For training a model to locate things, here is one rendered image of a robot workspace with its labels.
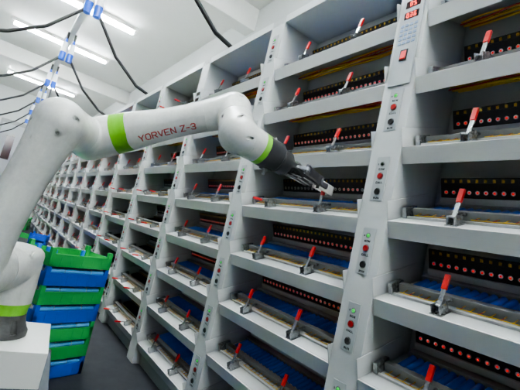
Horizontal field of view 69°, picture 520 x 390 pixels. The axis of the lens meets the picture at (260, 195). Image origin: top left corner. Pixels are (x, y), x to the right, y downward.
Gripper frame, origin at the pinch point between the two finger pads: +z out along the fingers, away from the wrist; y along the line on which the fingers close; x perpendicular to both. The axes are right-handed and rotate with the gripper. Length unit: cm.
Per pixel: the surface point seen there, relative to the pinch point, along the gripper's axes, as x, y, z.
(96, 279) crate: -60, -98, -26
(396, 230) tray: -11.0, 30.0, 1.0
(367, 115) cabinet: 34.6, -4.5, 13.2
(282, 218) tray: -11.7, -16.4, 1.2
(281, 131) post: 28, -42, 5
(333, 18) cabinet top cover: 73, -23, -3
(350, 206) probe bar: -4.0, 8.5, 5.8
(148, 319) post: -74, -113, 12
